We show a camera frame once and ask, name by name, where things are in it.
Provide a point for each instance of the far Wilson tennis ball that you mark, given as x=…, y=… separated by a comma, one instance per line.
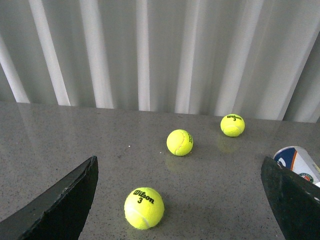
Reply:
x=232, y=125

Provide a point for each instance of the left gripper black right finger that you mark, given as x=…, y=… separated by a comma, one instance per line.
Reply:
x=294, y=201

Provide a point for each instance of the middle yellow tennis ball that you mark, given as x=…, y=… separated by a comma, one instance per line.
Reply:
x=180, y=142

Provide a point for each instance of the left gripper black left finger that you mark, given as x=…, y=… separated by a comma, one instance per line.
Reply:
x=59, y=213

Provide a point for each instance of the Roland Garros tennis ball can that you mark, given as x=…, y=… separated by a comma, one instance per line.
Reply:
x=298, y=160

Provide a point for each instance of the near Wilson tennis ball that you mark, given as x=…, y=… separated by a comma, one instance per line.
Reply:
x=144, y=208

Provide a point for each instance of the white pleated curtain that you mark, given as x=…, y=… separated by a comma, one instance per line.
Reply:
x=256, y=58

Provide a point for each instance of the wilson tennis ball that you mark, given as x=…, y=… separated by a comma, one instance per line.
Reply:
x=144, y=208
x=232, y=125

